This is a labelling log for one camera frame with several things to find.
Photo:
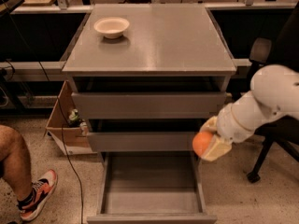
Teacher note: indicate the orange white sneaker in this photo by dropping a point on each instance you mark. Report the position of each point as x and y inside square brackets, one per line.
[42, 189]

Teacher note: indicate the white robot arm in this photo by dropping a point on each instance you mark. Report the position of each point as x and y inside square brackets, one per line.
[273, 94]

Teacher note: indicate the grey drawer cabinet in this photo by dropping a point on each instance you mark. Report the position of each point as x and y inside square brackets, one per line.
[167, 40]

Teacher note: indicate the grey top drawer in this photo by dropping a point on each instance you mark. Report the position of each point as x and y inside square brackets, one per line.
[147, 97]

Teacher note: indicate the white paper bowl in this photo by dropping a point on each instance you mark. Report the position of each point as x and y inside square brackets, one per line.
[111, 27]

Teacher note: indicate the green bottle in box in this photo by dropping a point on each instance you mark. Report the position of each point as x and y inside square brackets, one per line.
[73, 117]

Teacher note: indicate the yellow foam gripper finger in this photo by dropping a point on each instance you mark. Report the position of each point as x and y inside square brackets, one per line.
[210, 125]
[217, 147]

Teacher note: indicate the person's bare leg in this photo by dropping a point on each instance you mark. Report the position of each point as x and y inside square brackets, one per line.
[15, 158]

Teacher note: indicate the cardboard box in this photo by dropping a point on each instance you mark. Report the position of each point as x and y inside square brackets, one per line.
[71, 140]

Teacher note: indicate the grey open bottom drawer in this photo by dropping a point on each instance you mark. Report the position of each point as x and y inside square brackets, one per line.
[151, 188]

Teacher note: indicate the grey middle drawer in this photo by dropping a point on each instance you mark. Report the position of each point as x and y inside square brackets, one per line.
[110, 135]

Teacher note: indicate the orange fruit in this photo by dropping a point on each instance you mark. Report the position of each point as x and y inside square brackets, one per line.
[201, 142]

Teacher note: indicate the black office chair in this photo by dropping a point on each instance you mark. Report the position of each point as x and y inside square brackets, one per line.
[282, 51]

